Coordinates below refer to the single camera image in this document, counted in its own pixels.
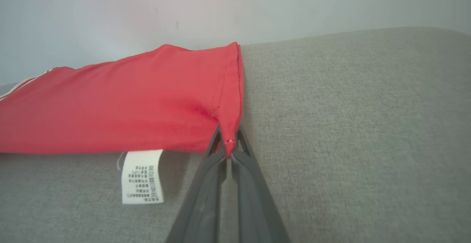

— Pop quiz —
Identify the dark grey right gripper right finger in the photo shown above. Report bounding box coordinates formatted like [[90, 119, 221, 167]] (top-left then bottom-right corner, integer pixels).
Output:
[[230, 127, 291, 243]]

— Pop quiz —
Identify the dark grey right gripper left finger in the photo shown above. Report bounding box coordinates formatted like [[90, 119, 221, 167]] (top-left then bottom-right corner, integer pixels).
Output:
[[166, 125, 227, 243]]

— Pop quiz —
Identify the red number 23 basketball jersey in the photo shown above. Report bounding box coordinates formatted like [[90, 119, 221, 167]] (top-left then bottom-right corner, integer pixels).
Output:
[[0, 42, 245, 205]]

